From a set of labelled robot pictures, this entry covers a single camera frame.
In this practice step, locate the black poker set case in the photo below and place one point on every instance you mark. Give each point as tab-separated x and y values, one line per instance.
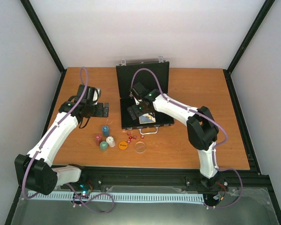
152	75

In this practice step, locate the white poker chip stack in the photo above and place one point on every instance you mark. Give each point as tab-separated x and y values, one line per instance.
110	141

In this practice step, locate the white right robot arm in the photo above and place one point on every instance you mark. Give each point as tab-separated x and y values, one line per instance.
202	132

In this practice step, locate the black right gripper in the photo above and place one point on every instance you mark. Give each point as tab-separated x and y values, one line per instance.
130	110

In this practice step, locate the blue playing card deck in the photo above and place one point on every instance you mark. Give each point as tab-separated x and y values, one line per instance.
147	118

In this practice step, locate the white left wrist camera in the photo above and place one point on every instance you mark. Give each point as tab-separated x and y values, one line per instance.
96	95

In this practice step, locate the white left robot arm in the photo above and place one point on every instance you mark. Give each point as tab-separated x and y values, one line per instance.
34	170

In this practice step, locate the green poker chip stack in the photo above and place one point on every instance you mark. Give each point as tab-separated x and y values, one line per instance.
103	146

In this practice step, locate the blue poker chip stack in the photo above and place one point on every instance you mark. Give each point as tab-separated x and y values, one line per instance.
106	130

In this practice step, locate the clear round disc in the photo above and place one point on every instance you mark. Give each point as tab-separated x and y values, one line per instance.
140	147

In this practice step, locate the red poker chip stack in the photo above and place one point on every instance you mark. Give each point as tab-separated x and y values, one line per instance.
98	139

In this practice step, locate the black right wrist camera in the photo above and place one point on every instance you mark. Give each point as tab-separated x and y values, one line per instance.
137	91

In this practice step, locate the light blue slotted cable duct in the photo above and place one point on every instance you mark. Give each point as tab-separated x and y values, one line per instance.
124	197

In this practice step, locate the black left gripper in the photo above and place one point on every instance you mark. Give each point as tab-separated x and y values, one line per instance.
106	113

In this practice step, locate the orange dealer button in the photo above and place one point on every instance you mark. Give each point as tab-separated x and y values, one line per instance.
123	145

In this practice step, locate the black aluminium frame rail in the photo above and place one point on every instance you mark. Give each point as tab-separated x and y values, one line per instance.
100	178

